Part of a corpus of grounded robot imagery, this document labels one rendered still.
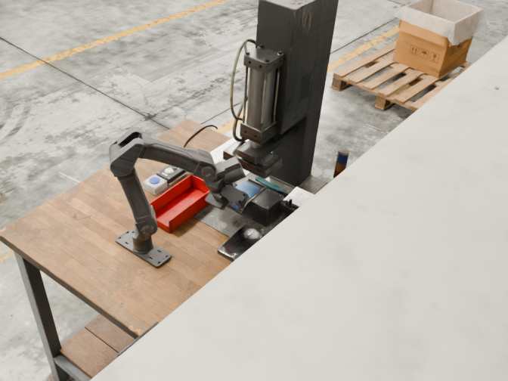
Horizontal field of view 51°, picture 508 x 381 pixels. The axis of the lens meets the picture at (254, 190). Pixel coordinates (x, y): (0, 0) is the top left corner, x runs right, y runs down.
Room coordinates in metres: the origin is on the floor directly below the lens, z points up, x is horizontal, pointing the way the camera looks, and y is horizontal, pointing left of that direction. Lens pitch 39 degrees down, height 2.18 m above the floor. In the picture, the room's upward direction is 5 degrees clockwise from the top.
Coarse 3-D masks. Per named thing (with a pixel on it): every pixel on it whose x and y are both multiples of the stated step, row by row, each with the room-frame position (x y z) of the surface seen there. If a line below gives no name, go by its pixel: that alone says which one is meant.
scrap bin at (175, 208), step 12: (192, 180) 1.59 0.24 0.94; (168, 192) 1.48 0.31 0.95; (180, 192) 1.53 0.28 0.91; (192, 192) 1.55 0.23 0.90; (204, 192) 1.55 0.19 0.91; (156, 204) 1.43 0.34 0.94; (168, 204) 1.47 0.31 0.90; (180, 204) 1.48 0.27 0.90; (192, 204) 1.42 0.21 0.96; (204, 204) 1.47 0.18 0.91; (156, 216) 1.40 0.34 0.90; (168, 216) 1.40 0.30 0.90; (180, 216) 1.36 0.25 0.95; (192, 216) 1.42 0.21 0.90; (168, 228) 1.32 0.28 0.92
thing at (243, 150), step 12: (276, 132) 1.60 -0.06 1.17; (288, 132) 1.58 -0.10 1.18; (240, 144) 1.55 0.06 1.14; (252, 144) 1.47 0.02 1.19; (264, 144) 1.50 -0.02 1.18; (276, 144) 1.52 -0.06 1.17; (228, 156) 1.49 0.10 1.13; (240, 156) 1.45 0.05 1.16; (252, 156) 1.42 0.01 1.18; (264, 156) 1.46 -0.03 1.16; (276, 156) 1.49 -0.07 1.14; (252, 168) 1.43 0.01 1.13; (264, 168) 1.42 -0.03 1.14; (276, 168) 1.46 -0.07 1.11
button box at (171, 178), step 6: (204, 126) 2.02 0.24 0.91; (210, 126) 2.05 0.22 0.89; (216, 126) 2.09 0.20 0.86; (198, 132) 1.97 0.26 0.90; (156, 174) 1.62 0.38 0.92; (162, 174) 1.62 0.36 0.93; (168, 174) 1.62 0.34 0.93; (174, 174) 1.62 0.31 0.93; (180, 174) 1.64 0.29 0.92; (168, 180) 1.59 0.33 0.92; (174, 180) 1.61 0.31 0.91
